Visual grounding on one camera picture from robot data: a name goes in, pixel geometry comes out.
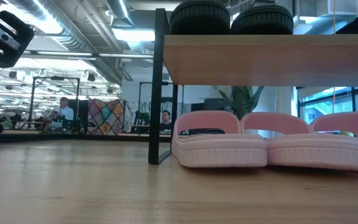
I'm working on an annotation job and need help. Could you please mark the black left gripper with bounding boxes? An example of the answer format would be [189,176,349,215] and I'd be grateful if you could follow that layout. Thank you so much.
[0,0,35,69]

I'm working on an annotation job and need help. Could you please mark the black slide sandal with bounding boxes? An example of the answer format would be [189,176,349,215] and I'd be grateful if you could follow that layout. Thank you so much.
[230,3,294,35]
[169,0,231,35]

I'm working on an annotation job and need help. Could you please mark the pink slide sandal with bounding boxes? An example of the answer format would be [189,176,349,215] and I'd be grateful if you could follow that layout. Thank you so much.
[171,110,268,169]
[240,111,358,171]
[309,111,358,172]

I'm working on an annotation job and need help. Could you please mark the wooden shelf with black legs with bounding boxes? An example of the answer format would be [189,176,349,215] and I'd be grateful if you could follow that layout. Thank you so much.
[147,7,358,166]

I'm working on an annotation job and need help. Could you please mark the silver horizontal pipe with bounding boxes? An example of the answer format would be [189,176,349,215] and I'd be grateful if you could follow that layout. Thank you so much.
[20,49,155,60]

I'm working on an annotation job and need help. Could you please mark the person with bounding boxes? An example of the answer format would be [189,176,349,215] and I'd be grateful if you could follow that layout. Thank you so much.
[161,110,172,131]
[48,96,75,131]

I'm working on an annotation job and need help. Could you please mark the colourful patchwork quilt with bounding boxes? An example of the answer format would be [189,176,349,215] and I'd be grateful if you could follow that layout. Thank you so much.
[87,98,126,136]

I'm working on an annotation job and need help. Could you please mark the black background monitor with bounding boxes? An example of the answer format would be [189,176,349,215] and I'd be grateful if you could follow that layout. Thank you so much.
[191,98,232,112]

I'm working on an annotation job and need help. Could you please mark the green plant in white pot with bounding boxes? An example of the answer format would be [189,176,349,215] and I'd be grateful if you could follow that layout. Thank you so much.
[213,86,265,121]

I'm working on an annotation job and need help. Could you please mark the white hanging box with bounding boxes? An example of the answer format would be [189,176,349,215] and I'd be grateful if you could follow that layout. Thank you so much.
[317,0,358,18]

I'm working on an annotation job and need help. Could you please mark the silver ventilation duct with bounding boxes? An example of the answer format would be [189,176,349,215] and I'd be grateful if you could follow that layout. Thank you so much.
[7,0,124,82]

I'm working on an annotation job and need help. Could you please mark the black metal rack frame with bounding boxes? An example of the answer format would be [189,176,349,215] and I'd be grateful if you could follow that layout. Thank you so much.
[31,76,81,125]

